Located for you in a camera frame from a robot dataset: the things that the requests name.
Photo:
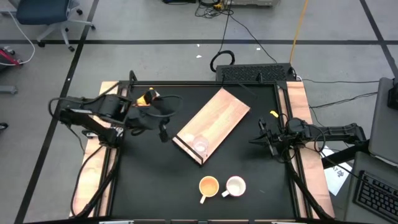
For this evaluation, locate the black device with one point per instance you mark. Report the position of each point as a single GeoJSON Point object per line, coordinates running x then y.
{"type": "Point", "coordinates": [393, 96]}

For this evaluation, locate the black perforated box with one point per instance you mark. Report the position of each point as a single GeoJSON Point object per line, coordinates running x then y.
{"type": "Point", "coordinates": [248, 73]}

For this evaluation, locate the black keyboard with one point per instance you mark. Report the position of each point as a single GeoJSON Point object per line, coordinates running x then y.
{"type": "Point", "coordinates": [379, 196]}

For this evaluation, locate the white paper sheet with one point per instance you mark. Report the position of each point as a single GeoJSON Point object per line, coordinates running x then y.
{"type": "Point", "coordinates": [337, 183]}

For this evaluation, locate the red device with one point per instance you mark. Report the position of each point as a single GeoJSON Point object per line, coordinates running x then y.
{"type": "Point", "coordinates": [7, 57]}

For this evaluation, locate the orange cloth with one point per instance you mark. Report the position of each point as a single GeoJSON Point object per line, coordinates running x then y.
{"type": "Point", "coordinates": [141, 100]}

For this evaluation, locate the grey floor bar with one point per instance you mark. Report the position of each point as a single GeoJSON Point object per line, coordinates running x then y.
{"type": "Point", "coordinates": [7, 89]}

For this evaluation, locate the grey laptop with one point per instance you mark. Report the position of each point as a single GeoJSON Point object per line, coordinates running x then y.
{"type": "Point", "coordinates": [384, 130]}

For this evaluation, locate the orange mug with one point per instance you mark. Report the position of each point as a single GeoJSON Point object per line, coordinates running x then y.
{"type": "Point", "coordinates": [209, 186]}

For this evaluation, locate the clear plastic mug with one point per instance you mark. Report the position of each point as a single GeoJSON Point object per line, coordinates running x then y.
{"type": "Point", "coordinates": [200, 144]}

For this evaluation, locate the small yellow tag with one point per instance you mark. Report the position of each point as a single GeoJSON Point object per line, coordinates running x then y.
{"type": "Point", "coordinates": [274, 114]}

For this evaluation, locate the black floor object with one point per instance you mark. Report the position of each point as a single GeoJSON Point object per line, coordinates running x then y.
{"type": "Point", "coordinates": [3, 126]}

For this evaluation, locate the blue office chair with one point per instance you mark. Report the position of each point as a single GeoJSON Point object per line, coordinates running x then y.
{"type": "Point", "coordinates": [43, 11]}

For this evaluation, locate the black aluminium table frame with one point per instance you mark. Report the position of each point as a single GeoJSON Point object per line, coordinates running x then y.
{"type": "Point", "coordinates": [202, 83]}

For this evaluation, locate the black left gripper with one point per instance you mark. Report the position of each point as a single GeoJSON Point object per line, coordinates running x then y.
{"type": "Point", "coordinates": [149, 119]}

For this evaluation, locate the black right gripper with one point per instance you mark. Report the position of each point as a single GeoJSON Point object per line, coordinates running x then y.
{"type": "Point", "coordinates": [279, 140]}

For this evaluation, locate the white grey patterned mug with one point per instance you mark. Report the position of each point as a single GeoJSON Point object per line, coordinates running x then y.
{"type": "Point", "coordinates": [236, 186]}

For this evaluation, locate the grey desk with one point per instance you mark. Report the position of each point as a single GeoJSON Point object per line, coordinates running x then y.
{"type": "Point", "coordinates": [367, 161]}

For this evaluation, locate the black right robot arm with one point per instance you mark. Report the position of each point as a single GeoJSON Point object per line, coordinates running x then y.
{"type": "Point", "coordinates": [335, 132]}

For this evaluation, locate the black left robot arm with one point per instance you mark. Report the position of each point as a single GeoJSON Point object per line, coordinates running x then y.
{"type": "Point", "coordinates": [109, 107]}

